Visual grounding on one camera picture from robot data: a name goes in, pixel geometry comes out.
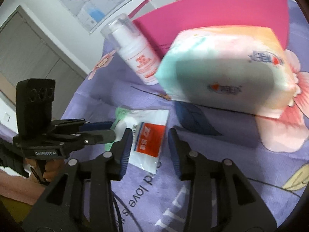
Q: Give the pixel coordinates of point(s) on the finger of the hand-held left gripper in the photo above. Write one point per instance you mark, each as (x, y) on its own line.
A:
(99, 126)
(101, 137)

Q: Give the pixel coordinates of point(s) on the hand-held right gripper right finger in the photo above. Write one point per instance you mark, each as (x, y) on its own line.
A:
(172, 149)

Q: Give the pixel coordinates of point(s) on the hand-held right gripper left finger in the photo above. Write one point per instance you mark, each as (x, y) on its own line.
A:
(125, 149)

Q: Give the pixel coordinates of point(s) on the white plastic sachet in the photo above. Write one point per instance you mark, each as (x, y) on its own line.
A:
(149, 140)

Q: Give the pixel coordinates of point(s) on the pink cardboard box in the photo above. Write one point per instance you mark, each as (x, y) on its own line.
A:
(217, 12)

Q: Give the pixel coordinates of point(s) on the person's left forearm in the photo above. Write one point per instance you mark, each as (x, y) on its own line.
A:
(17, 186)

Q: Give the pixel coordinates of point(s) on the person's left hand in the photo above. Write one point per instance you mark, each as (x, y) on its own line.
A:
(53, 169)

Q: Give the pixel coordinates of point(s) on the purple floral bedsheet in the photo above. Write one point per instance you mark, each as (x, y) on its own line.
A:
(217, 149)

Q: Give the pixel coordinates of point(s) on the grey brown door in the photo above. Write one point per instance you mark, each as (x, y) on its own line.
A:
(36, 53)

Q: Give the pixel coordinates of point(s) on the white pump bottle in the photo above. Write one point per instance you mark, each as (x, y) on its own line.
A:
(140, 60)

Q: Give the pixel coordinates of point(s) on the pastel tissue pack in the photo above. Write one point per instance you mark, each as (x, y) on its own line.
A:
(229, 77)

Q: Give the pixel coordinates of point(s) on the person's yellow green top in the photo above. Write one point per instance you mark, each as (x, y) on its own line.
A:
(9, 210)

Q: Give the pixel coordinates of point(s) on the small white wall switch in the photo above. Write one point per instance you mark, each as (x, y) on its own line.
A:
(6, 118)

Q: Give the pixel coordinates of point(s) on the colourful wall map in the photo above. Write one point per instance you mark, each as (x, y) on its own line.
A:
(79, 0)

